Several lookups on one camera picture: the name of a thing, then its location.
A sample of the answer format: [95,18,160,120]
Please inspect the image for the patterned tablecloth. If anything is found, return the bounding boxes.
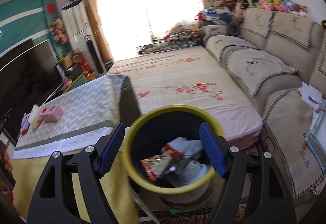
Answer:
[12,73,140,218]

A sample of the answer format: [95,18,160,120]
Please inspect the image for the beige sofa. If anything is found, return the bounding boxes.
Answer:
[206,8,325,203]

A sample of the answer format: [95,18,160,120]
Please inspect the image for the red snack wrapper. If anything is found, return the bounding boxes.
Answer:
[140,145,183,181]

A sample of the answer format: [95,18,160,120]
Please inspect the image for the black tower fan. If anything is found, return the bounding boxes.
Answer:
[86,40,104,74]

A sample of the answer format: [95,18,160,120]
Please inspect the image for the large black television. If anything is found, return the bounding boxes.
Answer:
[1,40,62,139]

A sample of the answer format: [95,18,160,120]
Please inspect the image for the glass side table with clutter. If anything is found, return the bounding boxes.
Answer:
[137,28,202,56]

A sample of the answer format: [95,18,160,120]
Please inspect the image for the white paper cup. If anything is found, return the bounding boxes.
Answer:
[28,105,43,129]

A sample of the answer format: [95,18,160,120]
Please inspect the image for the pile of plush toys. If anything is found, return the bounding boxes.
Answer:
[237,0,309,19]

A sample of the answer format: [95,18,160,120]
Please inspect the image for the pink strawberry milk carton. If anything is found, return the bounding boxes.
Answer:
[40,105,63,122]

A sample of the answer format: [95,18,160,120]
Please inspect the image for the person's left hand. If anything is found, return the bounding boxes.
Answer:
[1,141,16,210]

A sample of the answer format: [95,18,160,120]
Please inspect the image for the hanging flower decoration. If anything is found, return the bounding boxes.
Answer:
[49,18,68,45]

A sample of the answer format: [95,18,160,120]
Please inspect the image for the yellow rimmed trash bin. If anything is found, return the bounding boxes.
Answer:
[122,105,224,195]

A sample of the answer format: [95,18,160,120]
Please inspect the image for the blue cartoon tissue pack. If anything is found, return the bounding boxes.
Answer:
[20,115,30,135]

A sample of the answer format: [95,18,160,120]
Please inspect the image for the red fire extinguisher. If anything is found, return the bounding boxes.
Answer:
[77,60,93,74]

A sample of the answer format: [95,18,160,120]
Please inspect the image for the papers on sofa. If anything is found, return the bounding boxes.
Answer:
[298,82,325,113]

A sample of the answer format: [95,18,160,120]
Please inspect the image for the white plastic yogurt cup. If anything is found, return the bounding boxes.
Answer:
[181,160,208,185]

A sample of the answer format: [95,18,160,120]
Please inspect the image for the beige curtains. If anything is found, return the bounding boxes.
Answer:
[86,0,220,62]

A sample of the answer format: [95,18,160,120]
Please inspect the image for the white air conditioner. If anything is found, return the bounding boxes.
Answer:
[60,0,94,56]

